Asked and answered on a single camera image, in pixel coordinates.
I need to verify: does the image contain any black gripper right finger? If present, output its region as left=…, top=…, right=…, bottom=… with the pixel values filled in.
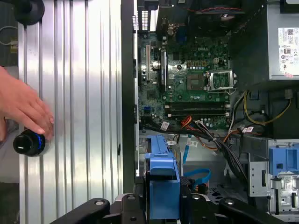
left=180, top=176, right=289, bottom=224

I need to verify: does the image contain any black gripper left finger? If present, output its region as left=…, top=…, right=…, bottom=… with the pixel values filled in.
left=50, top=171, right=150, bottom=224

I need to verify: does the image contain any hard disk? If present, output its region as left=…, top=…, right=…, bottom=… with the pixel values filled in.
left=144, top=134, right=181, bottom=220

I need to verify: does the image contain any blue disk wire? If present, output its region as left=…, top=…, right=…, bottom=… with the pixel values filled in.
left=183, top=168, right=212, bottom=188

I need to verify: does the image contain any round black tool blue ring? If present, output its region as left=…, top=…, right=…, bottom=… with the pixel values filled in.
left=13, top=129, right=47, bottom=157

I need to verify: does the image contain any black RAM slot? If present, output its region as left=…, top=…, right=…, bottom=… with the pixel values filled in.
left=164, top=101, right=231, bottom=110
left=165, top=109, right=231, bottom=118

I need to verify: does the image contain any grey expansion slot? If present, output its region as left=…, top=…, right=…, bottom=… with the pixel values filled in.
left=145, top=45, right=151, bottom=83

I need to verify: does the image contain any person's bare hand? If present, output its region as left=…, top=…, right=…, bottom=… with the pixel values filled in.
left=0, top=65, right=56, bottom=143

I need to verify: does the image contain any blue drive bay latch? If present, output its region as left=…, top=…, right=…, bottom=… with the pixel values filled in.
left=268, top=144, right=299, bottom=176

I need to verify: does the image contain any black open PC case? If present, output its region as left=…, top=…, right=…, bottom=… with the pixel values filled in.
left=121, top=0, right=299, bottom=224

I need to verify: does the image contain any square bronze chipset chip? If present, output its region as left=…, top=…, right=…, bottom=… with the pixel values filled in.
left=186, top=74, right=204, bottom=91

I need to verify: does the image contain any silver CPU socket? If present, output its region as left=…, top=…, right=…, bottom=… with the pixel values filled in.
left=202, top=69, right=238, bottom=92

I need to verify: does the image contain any green motherboard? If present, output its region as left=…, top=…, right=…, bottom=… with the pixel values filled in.
left=139, top=32, right=232, bottom=130

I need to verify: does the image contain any grey power supply unit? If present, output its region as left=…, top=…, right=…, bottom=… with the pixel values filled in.
left=267, top=0, right=299, bottom=81

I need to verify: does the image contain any black round knob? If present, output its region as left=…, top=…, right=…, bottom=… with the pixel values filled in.
left=14, top=0, right=45, bottom=25

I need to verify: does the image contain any pale blue ribbon cable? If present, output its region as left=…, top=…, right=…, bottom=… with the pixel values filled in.
left=181, top=139, right=199, bottom=164

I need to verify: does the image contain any black wire bundle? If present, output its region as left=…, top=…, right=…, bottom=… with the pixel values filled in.
left=140, top=121, right=249, bottom=186

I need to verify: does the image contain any yellow power wire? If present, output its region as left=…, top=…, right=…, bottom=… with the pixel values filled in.
left=242, top=90, right=292, bottom=126

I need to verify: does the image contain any case fan with red wire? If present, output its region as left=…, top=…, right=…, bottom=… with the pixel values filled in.
left=186, top=0, right=246, bottom=15

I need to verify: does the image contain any thin white cable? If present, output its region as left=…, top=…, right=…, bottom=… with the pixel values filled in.
left=0, top=25, right=19, bottom=45

